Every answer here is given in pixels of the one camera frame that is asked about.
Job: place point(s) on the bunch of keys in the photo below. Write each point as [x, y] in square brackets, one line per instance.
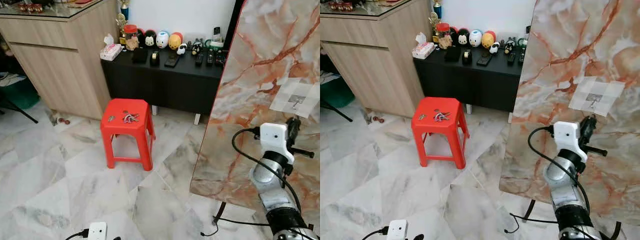
[442, 116]
[131, 118]

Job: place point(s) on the blue gold trophy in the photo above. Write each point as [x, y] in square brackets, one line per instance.
[437, 8]
[124, 9]

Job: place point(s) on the red ornaments on cabinet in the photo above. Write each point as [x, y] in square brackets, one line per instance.
[340, 6]
[30, 7]

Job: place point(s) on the yellow orange round toy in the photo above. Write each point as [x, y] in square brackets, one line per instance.
[488, 40]
[175, 41]

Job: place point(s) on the small metal hook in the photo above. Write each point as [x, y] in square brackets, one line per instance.
[296, 101]

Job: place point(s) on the red lid clear jar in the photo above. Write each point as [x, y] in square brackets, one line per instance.
[131, 32]
[443, 31]

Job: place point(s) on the black tripod leg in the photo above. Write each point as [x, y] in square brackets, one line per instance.
[340, 113]
[22, 115]

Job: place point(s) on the orange marble pattern board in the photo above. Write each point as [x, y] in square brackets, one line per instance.
[260, 60]
[565, 55]

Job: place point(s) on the slim black remote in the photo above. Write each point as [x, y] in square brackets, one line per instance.
[511, 58]
[210, 58]
[521, 56]
[199, 59]

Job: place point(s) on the pink tissue pack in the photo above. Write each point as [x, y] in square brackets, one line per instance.
[423, 49]
[111, 51]

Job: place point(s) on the small red floor object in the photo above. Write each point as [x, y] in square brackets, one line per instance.
[378, 119]
[63, 120]

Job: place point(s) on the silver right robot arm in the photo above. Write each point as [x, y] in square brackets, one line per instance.
[557, 178]
[265, 181]

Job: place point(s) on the green white small object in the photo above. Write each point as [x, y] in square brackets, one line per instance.
[215, 44]
[521, 43]

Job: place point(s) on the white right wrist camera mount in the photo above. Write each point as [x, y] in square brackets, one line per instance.
[272, 137]
[566, 136]

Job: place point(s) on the black board stand leg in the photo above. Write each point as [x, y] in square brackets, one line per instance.
[220, 212]
[528, 210]

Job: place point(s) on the upright black remote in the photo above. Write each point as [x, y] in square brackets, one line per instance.
[527, 32]
[217, 34]

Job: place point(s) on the clear adhesive hook patch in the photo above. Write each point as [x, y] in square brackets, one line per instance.
[284, 92]
[580, 92]

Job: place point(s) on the red plastic stool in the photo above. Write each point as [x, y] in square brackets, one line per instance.
[440, 129]
[127, 130]

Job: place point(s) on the red black round toy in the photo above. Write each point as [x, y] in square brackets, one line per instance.
[453, 36]
[141, 37]

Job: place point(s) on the black white round toy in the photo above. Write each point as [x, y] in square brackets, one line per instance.
[463, 37]
[150, 39]

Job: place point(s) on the black low console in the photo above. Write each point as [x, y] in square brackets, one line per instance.
[470, 82]
[165, 85]

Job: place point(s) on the green plastic basket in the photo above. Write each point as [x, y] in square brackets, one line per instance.
[336, 92]
[20, 94]

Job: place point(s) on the small gold trophy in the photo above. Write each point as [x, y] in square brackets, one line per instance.
[433, 23]
[120, 25]

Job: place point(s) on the light wooden cabinet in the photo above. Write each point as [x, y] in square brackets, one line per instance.
[60, 60]
[375, 60]

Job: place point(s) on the black mouse figure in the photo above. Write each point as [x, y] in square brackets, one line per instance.
[509, 46]
[197, 47]

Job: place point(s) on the small panda figure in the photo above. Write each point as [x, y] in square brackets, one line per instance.
[182, 49]
[494, 48]

